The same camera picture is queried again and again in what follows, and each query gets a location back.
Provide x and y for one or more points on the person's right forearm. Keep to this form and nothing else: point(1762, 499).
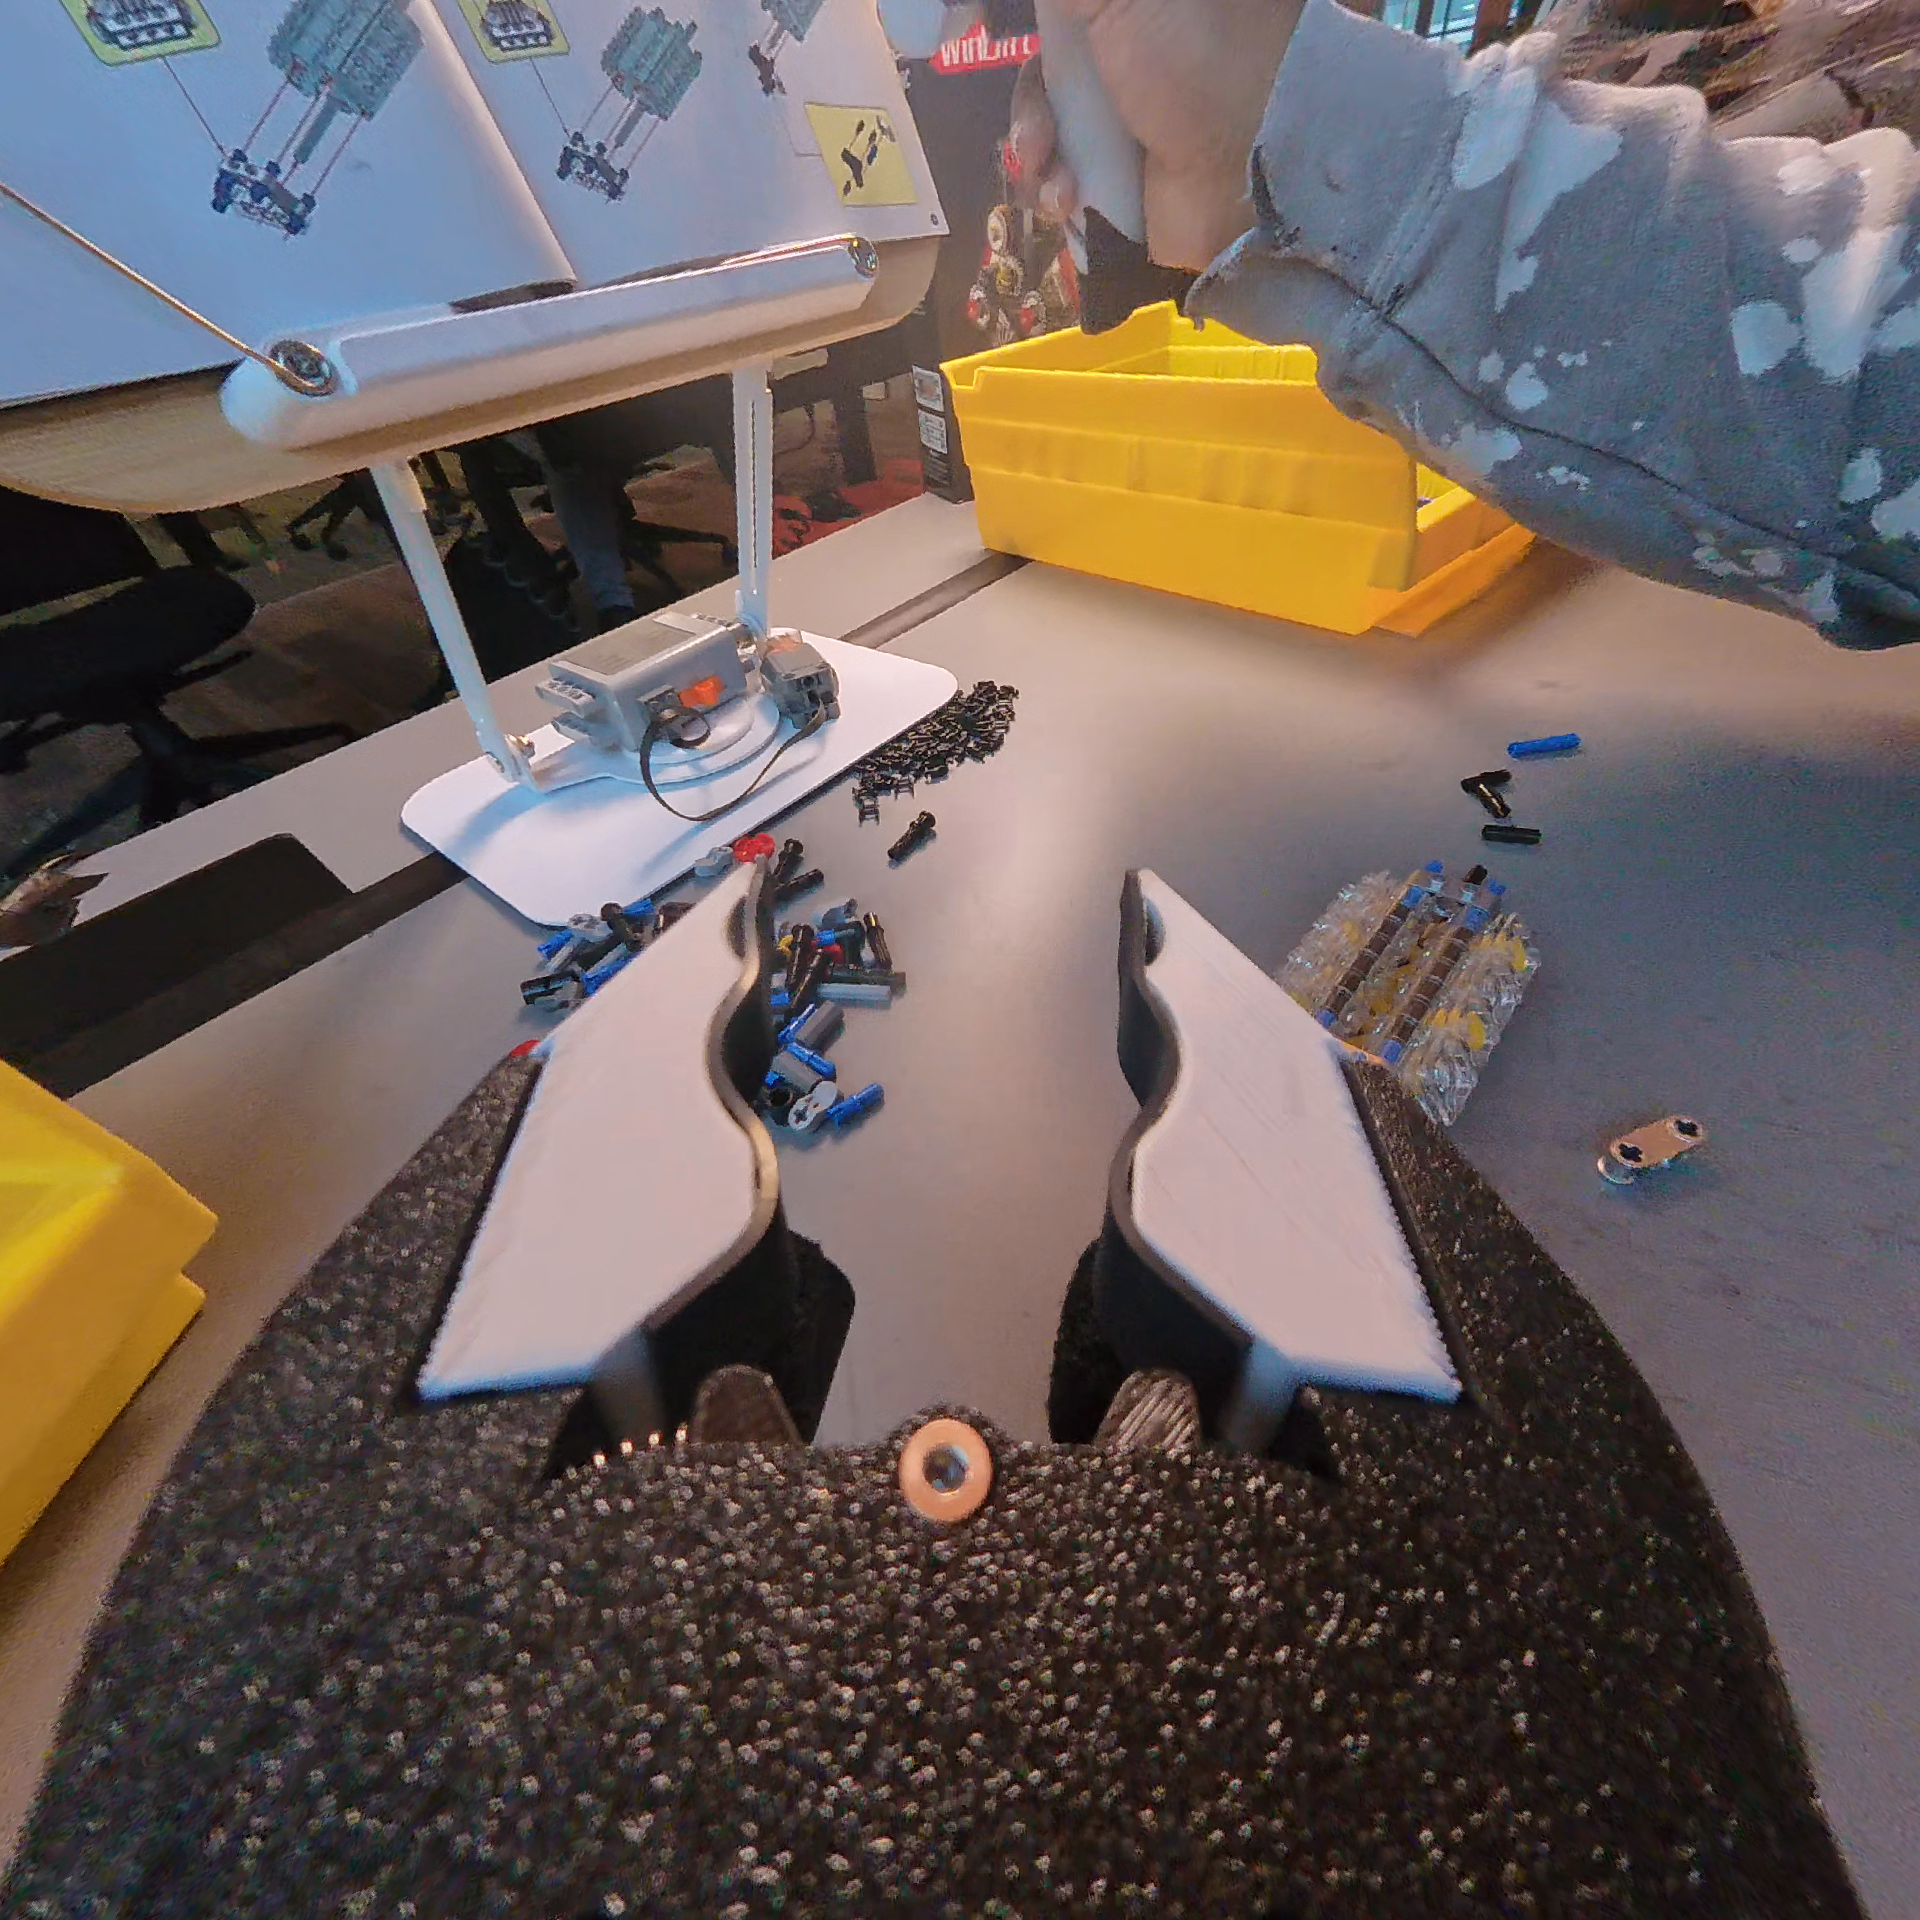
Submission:
point(1622, 270)

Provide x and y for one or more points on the yellow plastic bin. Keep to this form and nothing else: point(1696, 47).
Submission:
point(75, 1293)
point(1201, 467)

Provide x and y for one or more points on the heap of black pins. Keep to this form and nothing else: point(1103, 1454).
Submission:
point(938, 745)

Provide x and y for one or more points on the black office chair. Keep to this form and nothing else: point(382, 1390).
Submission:
point(122, 645)

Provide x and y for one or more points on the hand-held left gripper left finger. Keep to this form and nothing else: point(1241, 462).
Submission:
point(602, 1201)

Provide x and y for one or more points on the grey battery box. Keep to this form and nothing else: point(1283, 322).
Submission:
point(631, 683)

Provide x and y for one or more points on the colourful printed box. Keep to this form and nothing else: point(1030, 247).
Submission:
point(1006, 182)

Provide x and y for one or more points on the pile of mixed brick parts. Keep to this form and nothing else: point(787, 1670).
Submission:
point(813, 990)

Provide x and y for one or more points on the small blue peg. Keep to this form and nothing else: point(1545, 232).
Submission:
point(1545, 742)

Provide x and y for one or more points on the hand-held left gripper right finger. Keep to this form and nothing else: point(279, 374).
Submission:
point(1291, 1201)

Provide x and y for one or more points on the white book stand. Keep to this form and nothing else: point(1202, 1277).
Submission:
point(886, 707)

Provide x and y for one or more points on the transparent brick engine model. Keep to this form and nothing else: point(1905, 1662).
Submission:
point(1411, 976)

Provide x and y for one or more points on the small grey holed beam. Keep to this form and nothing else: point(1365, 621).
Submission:
point(1651, 1143)

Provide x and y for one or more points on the small grey motor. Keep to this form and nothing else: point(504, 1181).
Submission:
point(797, 683)

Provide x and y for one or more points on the grey desk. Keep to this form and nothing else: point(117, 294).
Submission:
point(1201, 811)

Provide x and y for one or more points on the dark cardboard box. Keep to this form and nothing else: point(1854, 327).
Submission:
point(938, 434)

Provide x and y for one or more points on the single black connector pin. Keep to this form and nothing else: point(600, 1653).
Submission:
point(911, 837)

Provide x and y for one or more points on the instruction booklet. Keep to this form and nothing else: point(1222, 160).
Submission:
point(392, 151)

